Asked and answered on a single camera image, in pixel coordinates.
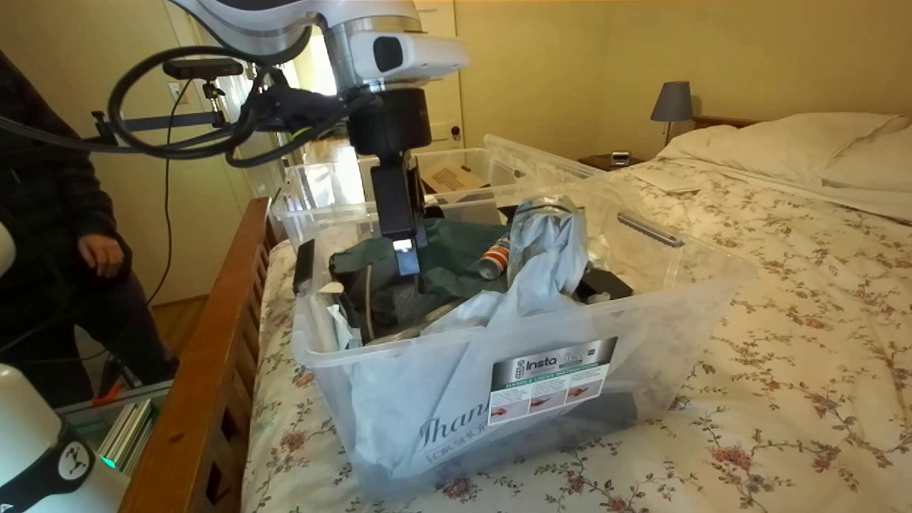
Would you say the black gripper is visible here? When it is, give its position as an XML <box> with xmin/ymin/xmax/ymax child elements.
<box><xmin>347</xmin><ymin>88</ymin><xmax>429</xmax><ymax>276</ymax></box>

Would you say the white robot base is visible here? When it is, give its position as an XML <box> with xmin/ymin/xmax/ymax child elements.
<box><xmin>0</xmin><ymin>364</ymin><xmax>125</xmax><ymax>513</ymax></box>

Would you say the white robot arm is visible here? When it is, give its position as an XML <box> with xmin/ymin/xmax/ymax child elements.
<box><xmin>174</xmin><ymin>0</ymin><xmax>467</xmax><ymax>276</ymax></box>

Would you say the brown cardboard box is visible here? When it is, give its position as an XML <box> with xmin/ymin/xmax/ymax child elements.
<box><xmin>425</xmin><ymin>169</ymin><xmax>484</xmax><ymax>195</ymax></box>

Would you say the far clear plastic container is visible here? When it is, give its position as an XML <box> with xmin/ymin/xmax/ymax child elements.
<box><xmin>268</xmin><ymin>138</ymin><xmax>593</xmax><ymax>239</ymax></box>

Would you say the dark green cloth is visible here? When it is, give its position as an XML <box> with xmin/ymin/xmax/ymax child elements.
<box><xmin>328</xmin><ymin>217</ymin><xmax>505</xmax><ymax>336</ymax></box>

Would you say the small orange-capped bottle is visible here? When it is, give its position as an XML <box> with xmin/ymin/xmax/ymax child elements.
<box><xmin>479</xmin><ymin>239</ymin><xmax>509</xmax><ymax>279</ymax></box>

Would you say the large clear plastic bin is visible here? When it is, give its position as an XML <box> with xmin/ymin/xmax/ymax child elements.
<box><xmin>290</xmin><ymin>180</ymin><xmax>747</xmax><ymax>500</ymax></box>

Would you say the grey plastic bag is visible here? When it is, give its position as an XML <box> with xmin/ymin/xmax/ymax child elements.
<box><xmin>343</xmin><ymin>202</ymin><xmax>603</xmax><ymax>480</ymax></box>

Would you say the wooden nightstand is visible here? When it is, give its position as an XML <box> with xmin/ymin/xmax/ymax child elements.
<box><xmin>579</xmin><ymin>149</ymin><xmax>646</xmax><ymax>170</ymax></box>

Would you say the white panel door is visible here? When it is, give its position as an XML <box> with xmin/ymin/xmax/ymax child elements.
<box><xmin>412</xmin><ymin>0</ymin><xmax>461</xmax><ymax>146</ymax></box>

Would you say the grey remote on bed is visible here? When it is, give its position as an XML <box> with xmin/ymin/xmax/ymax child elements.
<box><xmin>619</xmin><ymin>212</ymin><xmax>683</xmax><ymax>247</ymax></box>

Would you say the wooden bed footboard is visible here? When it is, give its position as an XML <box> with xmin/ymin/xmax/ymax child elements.
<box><xmin>119</xmin><ymin>199</ymin><xmax>273</xmax><ymax>513</ymax></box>

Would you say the grey bedside lamp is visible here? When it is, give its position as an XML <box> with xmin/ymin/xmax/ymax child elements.
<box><xmin>649</xmin><ymin>81</ymin><xmax>693</xmax><ymax>140</ymax></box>

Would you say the person in dark clothes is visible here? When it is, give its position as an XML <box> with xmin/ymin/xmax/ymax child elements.
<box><xmin>0</xmin><ymin>51</ymin><xmax>183</xmax><ymax>410</ymax></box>

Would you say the floral bed cover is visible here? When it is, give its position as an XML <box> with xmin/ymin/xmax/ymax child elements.
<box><xmin>239</xmin><ymin>159</ymin><xmax>912</xmax><ymax>513</ymax></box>

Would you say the white pillow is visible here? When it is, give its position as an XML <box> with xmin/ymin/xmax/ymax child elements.
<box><xmin>660</xmin><ymin>112</ymin><xmax>912</xmax><ymax>223</ymax></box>

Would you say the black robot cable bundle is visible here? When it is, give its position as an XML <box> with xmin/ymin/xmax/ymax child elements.
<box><xmin>0</xmin><ymin>42</ymin><xmax>357</xmax><ymax>170</ymax></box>

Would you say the black camera on mount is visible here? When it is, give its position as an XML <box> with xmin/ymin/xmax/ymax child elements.
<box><xmin>125</xmin><ymin>58</ymin><xmax>241</xmax><ymax>130</ymax></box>

